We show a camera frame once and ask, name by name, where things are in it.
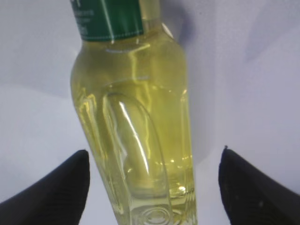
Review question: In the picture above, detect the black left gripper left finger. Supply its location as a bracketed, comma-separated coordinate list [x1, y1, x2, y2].
[0, 150, 90, 225]

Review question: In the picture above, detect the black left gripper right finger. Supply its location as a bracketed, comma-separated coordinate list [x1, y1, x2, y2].
[218, 146, 300, 225]

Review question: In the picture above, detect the yellow tea bottle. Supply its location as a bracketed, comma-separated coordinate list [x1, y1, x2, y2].
[70, 0, 197, 225]

